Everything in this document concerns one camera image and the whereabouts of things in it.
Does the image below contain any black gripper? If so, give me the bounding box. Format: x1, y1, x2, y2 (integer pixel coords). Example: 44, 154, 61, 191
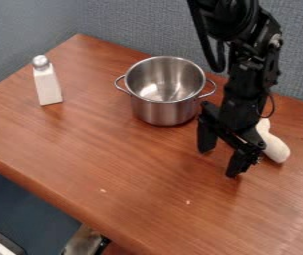
197, 101, 266, 178

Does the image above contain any red and white toy mushroom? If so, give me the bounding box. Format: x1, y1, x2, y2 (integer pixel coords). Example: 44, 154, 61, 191
257, 118, 291, 164

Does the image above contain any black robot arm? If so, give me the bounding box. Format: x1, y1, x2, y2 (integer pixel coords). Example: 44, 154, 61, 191
187, 0, 283, 178

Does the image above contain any white salt shaker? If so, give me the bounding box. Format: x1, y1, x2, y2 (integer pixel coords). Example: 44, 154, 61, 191
32, 55, 63, 106

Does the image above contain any metal table leg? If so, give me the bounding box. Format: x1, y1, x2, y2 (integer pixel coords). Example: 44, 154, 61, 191
60, 225, 111, 255

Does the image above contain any metal pot with handles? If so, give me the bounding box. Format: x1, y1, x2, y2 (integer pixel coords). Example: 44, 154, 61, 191
114, 56, 217, 126

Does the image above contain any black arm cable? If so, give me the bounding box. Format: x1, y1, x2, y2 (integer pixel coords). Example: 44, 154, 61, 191
186, 0, 227, 74

